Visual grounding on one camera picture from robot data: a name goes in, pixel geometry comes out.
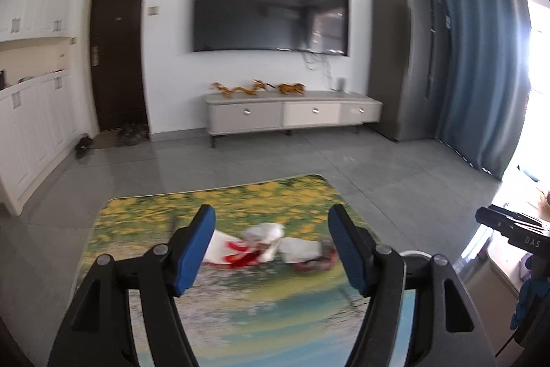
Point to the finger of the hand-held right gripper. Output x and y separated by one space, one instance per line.
526 298

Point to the black shoes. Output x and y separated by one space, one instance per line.
82 145

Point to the brown shoes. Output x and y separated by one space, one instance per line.
131 134

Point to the blue curtain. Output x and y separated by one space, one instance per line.
477 70

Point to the grey doormat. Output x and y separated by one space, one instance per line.
103 140

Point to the white and red cloth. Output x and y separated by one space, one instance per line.
223 244

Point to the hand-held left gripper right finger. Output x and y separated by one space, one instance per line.
350 255

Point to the small white speaker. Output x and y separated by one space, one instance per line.
341 84

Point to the white paper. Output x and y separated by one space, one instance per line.
268 233
300 248

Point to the beige television stand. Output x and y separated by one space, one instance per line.
258 113

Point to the grey refrigerator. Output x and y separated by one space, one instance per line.
395 66

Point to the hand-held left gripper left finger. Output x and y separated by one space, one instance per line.
193 251

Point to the red clear wrapper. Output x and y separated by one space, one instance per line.
316 264

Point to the wall switch plate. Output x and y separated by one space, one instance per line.
152 10

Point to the black wall television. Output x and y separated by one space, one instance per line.
266 6

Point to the white wall cabinet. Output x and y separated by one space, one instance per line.
34 126

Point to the dark brown door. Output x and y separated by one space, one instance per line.
118 61

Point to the golden tiger figurine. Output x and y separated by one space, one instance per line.
291 89

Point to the golden dragon figurine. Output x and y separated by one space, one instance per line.
242 89

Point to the dark bag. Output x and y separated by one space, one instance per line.
2 80

